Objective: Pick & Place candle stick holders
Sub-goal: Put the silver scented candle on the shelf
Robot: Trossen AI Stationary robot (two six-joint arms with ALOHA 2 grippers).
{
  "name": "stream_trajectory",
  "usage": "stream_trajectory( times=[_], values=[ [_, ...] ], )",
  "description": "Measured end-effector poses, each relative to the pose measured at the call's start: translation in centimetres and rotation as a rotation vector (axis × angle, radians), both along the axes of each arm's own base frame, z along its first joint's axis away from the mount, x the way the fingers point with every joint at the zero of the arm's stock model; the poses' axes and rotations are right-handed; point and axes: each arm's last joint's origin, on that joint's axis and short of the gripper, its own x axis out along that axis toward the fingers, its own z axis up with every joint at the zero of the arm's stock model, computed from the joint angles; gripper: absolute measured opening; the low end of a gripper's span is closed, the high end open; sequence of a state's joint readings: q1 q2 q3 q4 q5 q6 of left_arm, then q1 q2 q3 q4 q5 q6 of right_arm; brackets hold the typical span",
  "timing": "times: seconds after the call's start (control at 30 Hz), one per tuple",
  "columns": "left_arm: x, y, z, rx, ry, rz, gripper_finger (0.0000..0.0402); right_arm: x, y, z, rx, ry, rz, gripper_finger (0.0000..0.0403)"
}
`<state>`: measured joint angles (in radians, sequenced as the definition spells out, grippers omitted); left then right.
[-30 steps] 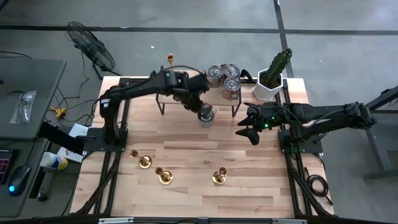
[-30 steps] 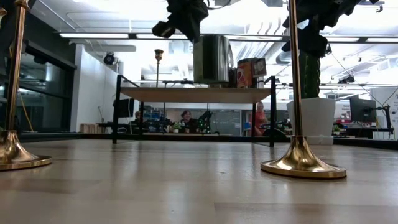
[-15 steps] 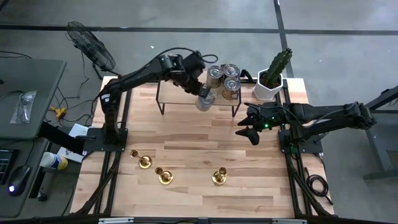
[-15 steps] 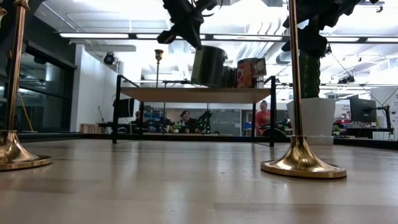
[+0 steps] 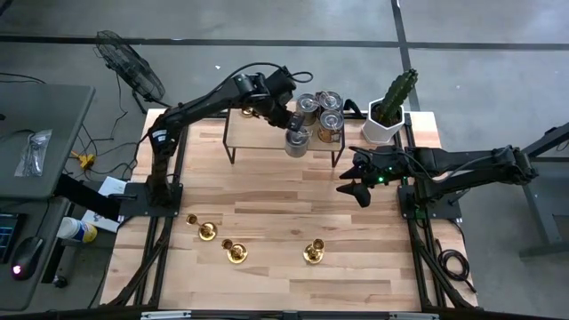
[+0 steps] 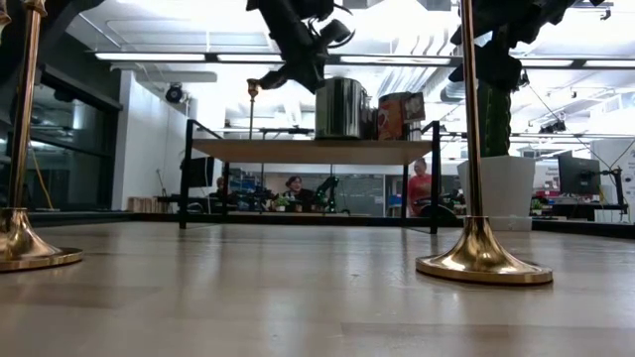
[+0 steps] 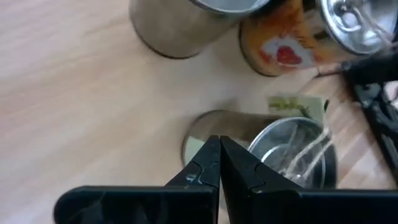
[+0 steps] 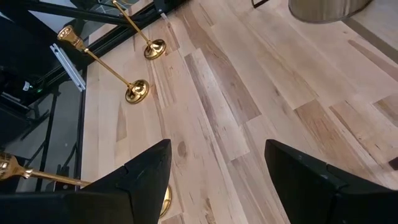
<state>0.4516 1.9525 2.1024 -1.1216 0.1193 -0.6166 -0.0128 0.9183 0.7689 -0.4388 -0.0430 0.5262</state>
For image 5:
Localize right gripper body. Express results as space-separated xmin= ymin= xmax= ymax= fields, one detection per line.
xmin=350 ymin=145 xmax=405 ymax=186

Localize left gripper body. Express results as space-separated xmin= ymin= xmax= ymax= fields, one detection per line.
xmin=261 ymin=91 xmax=300 ymax=128

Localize silver candle tin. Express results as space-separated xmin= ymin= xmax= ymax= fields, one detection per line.
xmin=294 ymin=92 xmax=320 ymax=128

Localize green label candle tin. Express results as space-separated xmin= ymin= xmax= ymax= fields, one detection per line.
xmin=284 ymin=128 xmax=311 ymax=159

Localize dark floral label candle tin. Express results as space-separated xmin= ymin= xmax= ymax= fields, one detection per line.
xmin=315 ymin=90 xmax=345 ymax=113

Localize white plant pot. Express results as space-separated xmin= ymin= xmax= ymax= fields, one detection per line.
xmin=360 ymin=97 xmax=405 ymax=146

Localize wooden shelf riser black legs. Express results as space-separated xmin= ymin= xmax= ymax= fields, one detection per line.
xmin=221 ymin=100 xmax=347 ymax=169

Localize black table clamp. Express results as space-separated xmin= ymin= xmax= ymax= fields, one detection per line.
xmin=344 ymin=98 xmax=364 ymax=119

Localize green cactus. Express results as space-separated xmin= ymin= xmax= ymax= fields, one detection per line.
xmin=377 ymin=68 xmax=420 ymax=128

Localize black floor fan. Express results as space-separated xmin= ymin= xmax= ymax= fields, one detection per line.
xmin=92 ymin=29 xmax=175 ymax=115

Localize white paper sheet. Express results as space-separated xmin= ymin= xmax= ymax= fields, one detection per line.
xmin=96 ymin=176 xmax=128 ymax=199

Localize yellow power plug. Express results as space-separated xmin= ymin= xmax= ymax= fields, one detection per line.
xmin=70 ymin=149 xmax=97 ymax=171

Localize printed paper sheet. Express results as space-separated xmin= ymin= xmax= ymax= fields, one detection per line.
xmin=79 ymin=208 xmax=124 ymax=235

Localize black desk support beam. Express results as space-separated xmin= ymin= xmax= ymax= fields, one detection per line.
xmin=52 ymin=172 xmax=128 ymax=223

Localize dark grey desk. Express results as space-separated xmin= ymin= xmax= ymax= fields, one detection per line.
xmin=0 ymin=82 xmax=97 ymax=200

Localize white bottle yellow cap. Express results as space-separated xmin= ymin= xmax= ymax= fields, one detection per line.
xmin=56 ymin=216 xmax=99 ymax=244

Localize clear plastic bag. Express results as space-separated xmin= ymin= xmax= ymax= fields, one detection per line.
xmin=13 ymin=128 xmax=53 ymax=178

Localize black computer mouse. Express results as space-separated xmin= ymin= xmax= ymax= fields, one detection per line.
xmin=9 ymin=235 xmax=45 ymax=282

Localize black lit keyboard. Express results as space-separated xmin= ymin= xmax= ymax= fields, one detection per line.
xmin=0 ymin=212 xmax=26 ymax=266

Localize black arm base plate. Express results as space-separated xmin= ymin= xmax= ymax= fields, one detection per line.
xmin=118 ymin=181 xmax=184 ymax=219
xmin=397 ymin=184 xmax=463 ymax=220

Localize coiled black cable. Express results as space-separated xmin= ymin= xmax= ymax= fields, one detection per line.
xmin=437 ymin=239 xmax=477 ymax=294

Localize black aluminium table frame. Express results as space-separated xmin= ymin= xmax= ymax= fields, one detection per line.
xmin=100 ymin=108 xmax=480 ymax=320

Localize grey desk frame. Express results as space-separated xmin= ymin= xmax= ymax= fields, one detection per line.
xmin=517 ymin=122 xmax=569 ymax=259

